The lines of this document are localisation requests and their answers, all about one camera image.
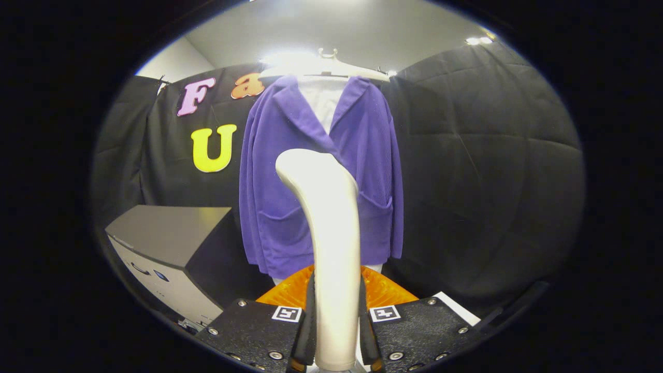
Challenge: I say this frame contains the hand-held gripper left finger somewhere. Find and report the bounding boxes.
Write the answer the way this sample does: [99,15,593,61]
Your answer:
[196,265,316,373]

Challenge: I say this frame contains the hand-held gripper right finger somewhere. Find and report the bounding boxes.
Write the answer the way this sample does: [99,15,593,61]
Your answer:
[359,265,485,373]

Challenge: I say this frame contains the white garment steamer head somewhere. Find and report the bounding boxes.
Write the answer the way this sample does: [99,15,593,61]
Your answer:
[275,149,362,371]

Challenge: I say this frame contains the purple jacket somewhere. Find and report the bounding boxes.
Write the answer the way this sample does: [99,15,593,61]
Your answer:
[239,75,405,280]

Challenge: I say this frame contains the white shirt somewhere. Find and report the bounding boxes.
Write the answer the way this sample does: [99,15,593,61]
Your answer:
[273,77,384,286]

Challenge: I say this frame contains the white clothes hanger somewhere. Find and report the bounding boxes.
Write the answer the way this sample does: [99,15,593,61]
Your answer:
[258,48,390,82]

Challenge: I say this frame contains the grey cabinet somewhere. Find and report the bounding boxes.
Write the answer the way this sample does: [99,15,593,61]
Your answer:
[105,205,234,330]

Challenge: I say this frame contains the black backdrop cloth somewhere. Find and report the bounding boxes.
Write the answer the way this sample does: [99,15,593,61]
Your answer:
[91,41,586,318]

